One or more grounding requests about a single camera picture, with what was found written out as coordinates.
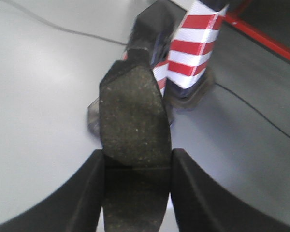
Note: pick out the red conveyor frame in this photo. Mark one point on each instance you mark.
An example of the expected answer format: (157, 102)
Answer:
(265, 21)

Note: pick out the right striped traffic cone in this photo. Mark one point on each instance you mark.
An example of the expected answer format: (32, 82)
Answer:
(191, 48)

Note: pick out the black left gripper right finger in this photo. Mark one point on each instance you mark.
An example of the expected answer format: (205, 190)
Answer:
(202, 205)

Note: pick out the grey brake pad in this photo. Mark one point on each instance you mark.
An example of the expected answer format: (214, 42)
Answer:
(136, 143)

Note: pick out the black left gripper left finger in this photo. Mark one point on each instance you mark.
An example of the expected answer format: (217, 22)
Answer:
(74, 207)

